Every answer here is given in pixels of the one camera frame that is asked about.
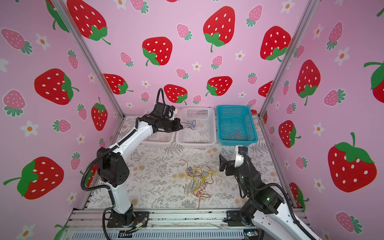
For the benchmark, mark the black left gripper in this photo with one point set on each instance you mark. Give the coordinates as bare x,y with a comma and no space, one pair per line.
177,122

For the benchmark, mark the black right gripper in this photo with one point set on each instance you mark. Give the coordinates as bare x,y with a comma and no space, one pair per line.
222,164

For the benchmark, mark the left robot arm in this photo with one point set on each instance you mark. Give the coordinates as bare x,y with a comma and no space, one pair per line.
111,162

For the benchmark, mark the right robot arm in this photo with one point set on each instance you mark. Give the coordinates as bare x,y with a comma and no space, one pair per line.
268,207

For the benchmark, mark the white plastic basket middle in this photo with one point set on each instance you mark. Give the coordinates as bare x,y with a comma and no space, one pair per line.
199,127

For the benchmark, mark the white plastic basket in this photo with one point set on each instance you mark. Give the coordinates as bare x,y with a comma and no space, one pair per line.
199,127
160,138

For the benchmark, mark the white plastic basket left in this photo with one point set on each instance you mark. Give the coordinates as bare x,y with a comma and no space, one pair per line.
160,138

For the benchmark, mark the teal plastic basket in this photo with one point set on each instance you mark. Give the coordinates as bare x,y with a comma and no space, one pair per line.
235,126

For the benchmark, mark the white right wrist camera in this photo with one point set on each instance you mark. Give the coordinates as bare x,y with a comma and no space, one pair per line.
239,160

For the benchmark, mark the aluminium frame post left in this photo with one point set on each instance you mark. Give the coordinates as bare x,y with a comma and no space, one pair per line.
69,22

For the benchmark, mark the aluminium frame post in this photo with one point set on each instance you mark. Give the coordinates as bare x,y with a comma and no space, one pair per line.
300,30
69,22

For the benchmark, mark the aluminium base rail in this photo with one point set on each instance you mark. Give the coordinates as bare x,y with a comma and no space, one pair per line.
163,224

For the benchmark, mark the aluminium frame post right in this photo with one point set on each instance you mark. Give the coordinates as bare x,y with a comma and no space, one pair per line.
300,30

